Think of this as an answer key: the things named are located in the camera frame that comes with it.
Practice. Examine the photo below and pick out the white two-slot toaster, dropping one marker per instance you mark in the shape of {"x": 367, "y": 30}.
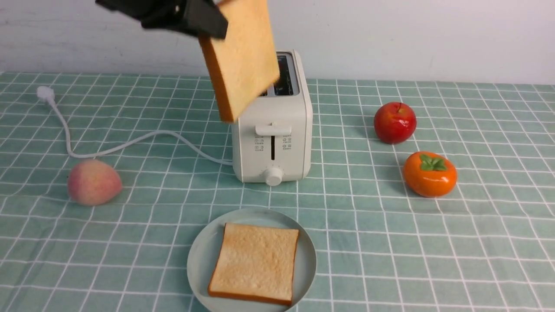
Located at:
{"x": 272, "y": 138}

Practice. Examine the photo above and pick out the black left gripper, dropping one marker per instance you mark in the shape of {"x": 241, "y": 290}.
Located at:
{"x": 200, "y": 17}

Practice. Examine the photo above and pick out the red apple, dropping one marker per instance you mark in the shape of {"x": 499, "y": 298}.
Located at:
{"x": 395, "y": 122}

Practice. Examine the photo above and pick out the green checkered tablecloth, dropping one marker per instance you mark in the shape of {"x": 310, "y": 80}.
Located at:
{"x": 487, "y": 246}

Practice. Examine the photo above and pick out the pink peach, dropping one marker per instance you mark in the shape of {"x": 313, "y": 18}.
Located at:
{"x": 93, "y": 182}

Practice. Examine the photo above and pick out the light green round plate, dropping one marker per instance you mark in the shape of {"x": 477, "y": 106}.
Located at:
{"x": 205, "y": 250}

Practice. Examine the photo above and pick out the toasted bread slice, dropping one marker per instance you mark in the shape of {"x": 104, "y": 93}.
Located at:
{"x": 243, "y": 65}
{"x": 255, "y": 263}

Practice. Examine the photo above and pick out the orange persimmon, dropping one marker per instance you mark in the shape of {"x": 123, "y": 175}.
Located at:
{"x": 429, "y": 175}

